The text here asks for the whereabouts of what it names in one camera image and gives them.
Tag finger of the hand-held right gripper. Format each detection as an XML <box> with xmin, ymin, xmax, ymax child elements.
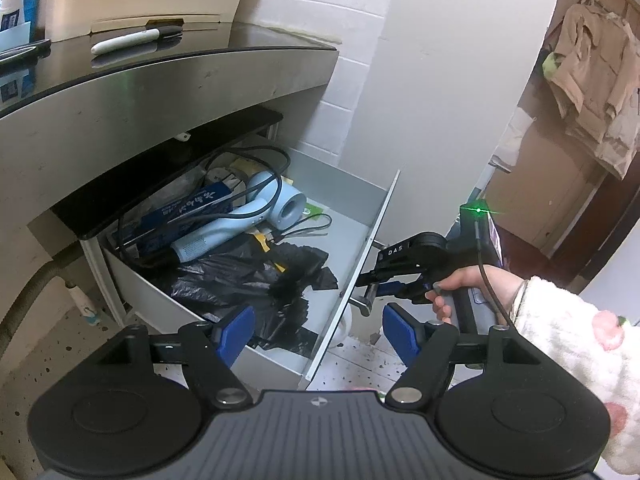
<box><xmin>372</xmin><ymin>282</ymin><xmax>437</xmax><ymax>307</ymax></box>
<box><xmin>356</xmin><ymin>265</ymin><xmax>433</xmax><ymax>287</ymax></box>

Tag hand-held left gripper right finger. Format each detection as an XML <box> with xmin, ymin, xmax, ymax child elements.
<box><xmin>382</xmin><ymin>304</ymin><xmax>543</xmax><ymax>408</ymax></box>

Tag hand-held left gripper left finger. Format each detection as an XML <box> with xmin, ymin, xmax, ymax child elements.
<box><xmin>92</xmin><ymin>305</ymin><xmax>256</xmax><ymax>410</ymax></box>

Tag black vanity drawer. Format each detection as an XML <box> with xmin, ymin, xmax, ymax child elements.
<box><xmin>80</xmin><ymin>130</ymin><xmax>403</xmax><ymax>391</ymax></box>

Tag white marker black cap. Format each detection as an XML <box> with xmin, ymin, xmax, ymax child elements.
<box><xmin>90</xmin><ymin>25</ymin><xmax>183</xmax><ymax>56</ymax></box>

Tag person's right hand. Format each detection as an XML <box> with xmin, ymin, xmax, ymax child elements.
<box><xmin>426</xmin><ymin>266</ymin><xmax>523</xmax><ymax>325</ymax></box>

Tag black plastic bag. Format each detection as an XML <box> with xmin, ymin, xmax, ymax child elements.
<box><xmin>170</xmin><ymin>240</ymin><xmax>338</xmax><ymax>358</ymax></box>

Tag light blue hair dryer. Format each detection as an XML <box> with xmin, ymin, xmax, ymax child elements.
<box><xmin>170</xmin><ymin>170</ymin><xmax>307</xmax><ymax>264</ymax></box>

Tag dark blue long carton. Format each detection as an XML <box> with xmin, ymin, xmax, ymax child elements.
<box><xmin>132</xmin><ymin>182</ymin><xmax>241</xmax><ymax>256</ymax></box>

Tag brown cardboard box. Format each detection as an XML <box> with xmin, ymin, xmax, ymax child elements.
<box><xmin>482</xmin><ymin>117</ymin><xmax>608</xmax><ymax>261</ymax></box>

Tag white crumpled towel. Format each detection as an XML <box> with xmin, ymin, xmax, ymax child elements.
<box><xmin>490</xmin><ymin>109</ymin><xmax>536</xmax><ymax>173</ymax></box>

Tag beige hanging jacket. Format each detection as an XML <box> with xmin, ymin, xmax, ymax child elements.
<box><xmin>542</xmin><ymin>0</ymin><xmax>640</xmax><ymax>181</ymax></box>

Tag light blue tube holder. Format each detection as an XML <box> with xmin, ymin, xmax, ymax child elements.
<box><xmin>0</xmin><ymin>22</ymin><xmax>33</xmax><ymax>56</ymax></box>

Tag white toothpaste tube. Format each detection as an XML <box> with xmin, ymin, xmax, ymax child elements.
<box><xmin>0</xmin><ymin>0</ymin><xmax>26</xmax><ymax>31</ymax></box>

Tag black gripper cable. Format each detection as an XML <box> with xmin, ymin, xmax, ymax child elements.
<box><xmin>472</xmin><ymin>220</ymin><xmax>516</xmax><ymax>330</ymax></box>

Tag thin black strap loop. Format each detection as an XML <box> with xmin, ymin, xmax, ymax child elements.
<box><xmin>272</xmin><ymin>212</ymin><xmax>333</xmax><ymax>241</ymax></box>

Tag silver bracelet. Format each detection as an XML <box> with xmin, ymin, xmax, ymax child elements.
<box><xmin>510</xmin><ymin>277</ymin><xmax>532</xmax><ymax>321</ymax></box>

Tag black hair dryer cable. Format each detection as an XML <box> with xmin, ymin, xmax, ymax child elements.
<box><xmin>117</xmin><ymin>146</ymin><xmax>292</xmax><ymax>267</ymax></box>

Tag grey flexible hose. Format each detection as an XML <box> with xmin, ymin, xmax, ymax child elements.
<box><xmin>0</xmin><ymin>252</ymin><xmax>83</xmax><ymax>351</ymax></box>

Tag black handled scissors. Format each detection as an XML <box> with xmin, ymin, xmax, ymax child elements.
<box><xmin>0</xmin><ymin>39</ymin><xmax>52</xmax><ymax>63</ymax></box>

